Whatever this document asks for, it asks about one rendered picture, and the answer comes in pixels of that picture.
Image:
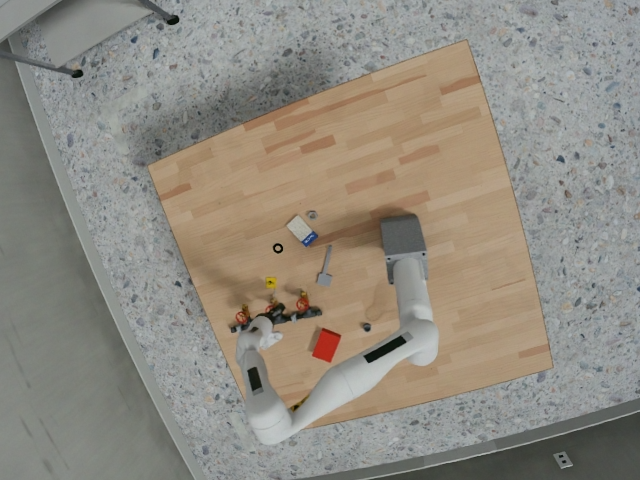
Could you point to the black pipe manifold with grey fittings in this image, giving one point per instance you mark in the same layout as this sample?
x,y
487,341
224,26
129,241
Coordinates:
x,y
279,319

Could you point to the red rectangular block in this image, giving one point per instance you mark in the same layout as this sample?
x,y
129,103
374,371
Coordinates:
x,y
326,345

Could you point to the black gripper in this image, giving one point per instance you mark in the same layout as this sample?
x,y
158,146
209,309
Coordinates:
x,y
273,315

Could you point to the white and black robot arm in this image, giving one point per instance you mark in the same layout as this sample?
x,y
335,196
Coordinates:
x,y
266,412

